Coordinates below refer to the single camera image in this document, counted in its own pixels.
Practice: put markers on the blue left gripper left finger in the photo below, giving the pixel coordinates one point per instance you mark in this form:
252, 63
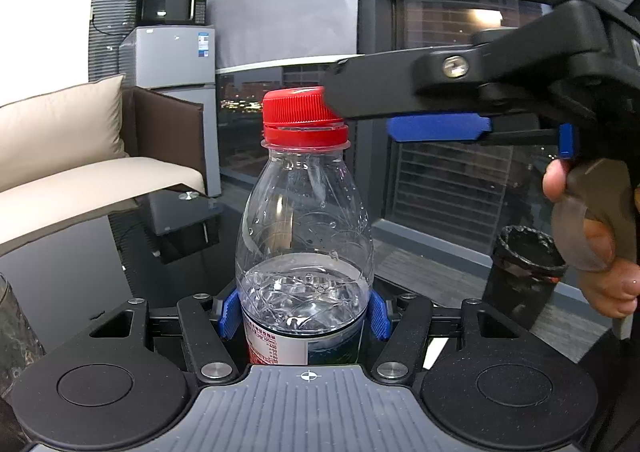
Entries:
230, 316

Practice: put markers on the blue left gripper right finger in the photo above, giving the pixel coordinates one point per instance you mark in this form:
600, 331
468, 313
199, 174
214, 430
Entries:
381, 326

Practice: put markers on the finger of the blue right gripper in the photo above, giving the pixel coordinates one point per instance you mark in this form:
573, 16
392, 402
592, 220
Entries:
438, 127

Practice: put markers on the clear plastic water bottle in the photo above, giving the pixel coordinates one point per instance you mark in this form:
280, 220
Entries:
304, 261

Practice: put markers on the red bottle cap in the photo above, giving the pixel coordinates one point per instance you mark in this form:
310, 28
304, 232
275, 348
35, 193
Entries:
298, 119

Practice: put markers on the right hand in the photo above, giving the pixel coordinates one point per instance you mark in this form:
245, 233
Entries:
614, 291

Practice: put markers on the black trash bin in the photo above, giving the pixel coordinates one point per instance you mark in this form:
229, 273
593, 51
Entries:
526, 266

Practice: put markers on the beige sofa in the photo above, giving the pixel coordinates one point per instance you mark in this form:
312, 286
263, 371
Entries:
164, 142

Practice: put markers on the beige back cushion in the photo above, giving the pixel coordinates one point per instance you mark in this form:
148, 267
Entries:
66, 129

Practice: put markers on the silver refrigerator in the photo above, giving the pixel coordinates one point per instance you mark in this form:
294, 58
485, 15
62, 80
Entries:
178, 61

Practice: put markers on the black microwave oven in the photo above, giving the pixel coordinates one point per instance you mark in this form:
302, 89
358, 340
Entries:
170, 12

